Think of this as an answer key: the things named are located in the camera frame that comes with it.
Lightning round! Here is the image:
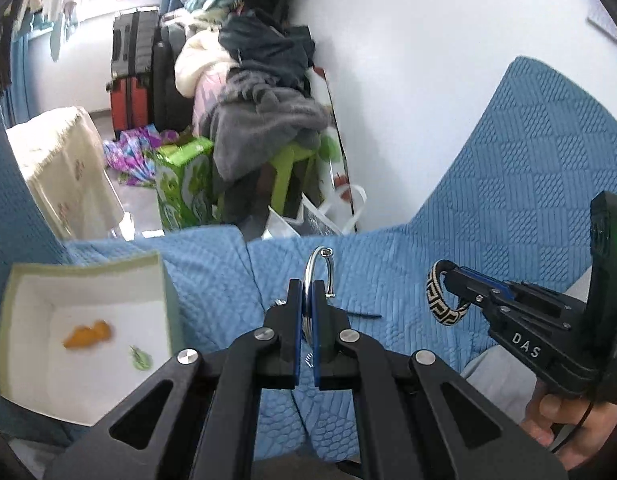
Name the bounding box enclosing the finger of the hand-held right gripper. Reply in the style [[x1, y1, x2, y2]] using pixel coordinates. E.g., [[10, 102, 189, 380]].
[[435, 259, 511, 302], [458, 287, 499, 330]]

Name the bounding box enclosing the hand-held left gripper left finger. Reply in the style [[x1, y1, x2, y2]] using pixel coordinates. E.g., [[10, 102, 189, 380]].
[[42, 279, 304, 480]]

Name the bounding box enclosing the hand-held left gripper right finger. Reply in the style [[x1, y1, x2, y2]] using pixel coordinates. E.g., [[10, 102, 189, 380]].
[[312, 280, 569, 480]]

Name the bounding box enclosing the black white patterned bangle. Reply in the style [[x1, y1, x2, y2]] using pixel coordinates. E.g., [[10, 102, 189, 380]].
[[427, 260, 471, 327]]

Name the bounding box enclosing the silver ring bracelet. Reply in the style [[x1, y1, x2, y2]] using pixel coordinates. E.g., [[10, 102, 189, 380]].
[[301, 246, 335, 348]]

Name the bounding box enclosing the white box with green rim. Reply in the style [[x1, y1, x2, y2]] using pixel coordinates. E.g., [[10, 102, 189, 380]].
[[0, 252, 185, 427]]

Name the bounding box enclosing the person's right hand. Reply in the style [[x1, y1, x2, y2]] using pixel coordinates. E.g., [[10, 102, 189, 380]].
[[519, 379, 617, 457]]

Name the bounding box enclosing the white shopping bag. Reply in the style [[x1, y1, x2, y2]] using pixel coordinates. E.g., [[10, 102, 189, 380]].
[[262, 184, 368, 241]]

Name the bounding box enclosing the blue quilted sofa cover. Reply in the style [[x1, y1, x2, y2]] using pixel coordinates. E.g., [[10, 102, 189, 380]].
[[0, 55, 617, 466]]

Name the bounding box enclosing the small green brooch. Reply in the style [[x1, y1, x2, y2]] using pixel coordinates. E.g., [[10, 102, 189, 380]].
[[127, 345, 152, 372]]

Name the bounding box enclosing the green plastic stool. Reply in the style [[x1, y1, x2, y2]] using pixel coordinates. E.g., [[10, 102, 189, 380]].
[[216, 142, 321, 218]]

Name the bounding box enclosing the floral patterned panel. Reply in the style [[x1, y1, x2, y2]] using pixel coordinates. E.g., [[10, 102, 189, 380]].
[[308, 62, 359, 233]]

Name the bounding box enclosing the green printed carton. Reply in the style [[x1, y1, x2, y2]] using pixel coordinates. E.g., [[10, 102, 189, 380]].
[[153, 136, 216, 233]]

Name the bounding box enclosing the orange hair clip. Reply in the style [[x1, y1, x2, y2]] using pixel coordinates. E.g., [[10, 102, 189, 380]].
[[62, 320, 114, 351]]

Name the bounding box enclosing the grey fleece blanket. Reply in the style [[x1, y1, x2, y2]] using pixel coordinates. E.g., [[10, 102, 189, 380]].
[[201, 67, 334, 181]]

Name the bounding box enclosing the purple floral cloth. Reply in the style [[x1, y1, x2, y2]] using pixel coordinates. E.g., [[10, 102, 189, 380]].
[[102, 125, 182, 187]]

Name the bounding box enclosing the pink quilt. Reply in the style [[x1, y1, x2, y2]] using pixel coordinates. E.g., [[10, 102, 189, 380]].
[[193, 67, 234, 133]]

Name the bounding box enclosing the red suitcase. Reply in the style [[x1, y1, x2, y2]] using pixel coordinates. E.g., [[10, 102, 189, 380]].
[[108, 76, 156, 136]]

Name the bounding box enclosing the dark navy garment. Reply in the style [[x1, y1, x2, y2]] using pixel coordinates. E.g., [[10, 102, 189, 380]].
[[218, 10, 316, 96]]

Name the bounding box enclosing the cream jacket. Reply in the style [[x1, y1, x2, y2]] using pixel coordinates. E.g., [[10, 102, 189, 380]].
[[174, 30, 239, 98]]

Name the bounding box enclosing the grey black suitcase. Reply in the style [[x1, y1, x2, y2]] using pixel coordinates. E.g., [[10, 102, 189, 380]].
[[111, 7, 162, 81]]

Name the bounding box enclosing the blue curtain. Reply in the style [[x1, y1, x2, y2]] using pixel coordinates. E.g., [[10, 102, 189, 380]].
[[8, 30, 39, 126]]

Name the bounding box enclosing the black cable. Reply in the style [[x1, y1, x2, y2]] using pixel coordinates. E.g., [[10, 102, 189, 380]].
[[555, 400, 595, 455]]

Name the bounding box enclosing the white wall plate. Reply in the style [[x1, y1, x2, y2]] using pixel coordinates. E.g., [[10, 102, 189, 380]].
[[587, 2, 617, 53]]

